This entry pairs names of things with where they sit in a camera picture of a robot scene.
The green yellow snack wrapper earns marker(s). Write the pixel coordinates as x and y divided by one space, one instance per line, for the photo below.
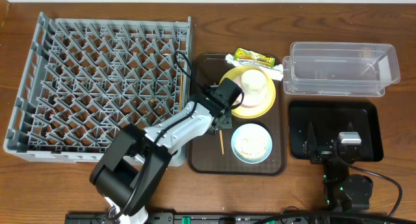
244 56

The rice and food scraps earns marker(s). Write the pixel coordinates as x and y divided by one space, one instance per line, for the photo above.
252 148

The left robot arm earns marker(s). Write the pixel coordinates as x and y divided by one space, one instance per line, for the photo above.
132 167

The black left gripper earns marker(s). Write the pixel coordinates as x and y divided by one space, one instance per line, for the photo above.
223 121

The brown serving tray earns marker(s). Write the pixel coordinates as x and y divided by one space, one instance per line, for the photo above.
205 156

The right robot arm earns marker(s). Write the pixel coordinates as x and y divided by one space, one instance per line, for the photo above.
343 191

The clear plastic bin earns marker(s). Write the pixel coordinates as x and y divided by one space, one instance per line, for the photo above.
340 69

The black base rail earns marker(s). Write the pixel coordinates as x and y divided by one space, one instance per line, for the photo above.
170 218

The grey dishwasher rack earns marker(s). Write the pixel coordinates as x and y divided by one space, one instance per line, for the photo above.
85 79

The yellow plate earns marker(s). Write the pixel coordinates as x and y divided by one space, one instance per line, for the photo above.
249 113

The wooden chopstick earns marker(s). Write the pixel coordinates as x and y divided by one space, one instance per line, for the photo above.
221 141
181 93

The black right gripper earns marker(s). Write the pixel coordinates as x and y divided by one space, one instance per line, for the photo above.
310 146

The cream cup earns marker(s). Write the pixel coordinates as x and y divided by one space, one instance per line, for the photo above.
253 80

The black waste tray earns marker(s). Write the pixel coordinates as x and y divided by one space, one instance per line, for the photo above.
329 118

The light blue bowl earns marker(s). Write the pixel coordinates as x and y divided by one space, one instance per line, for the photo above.
252 130

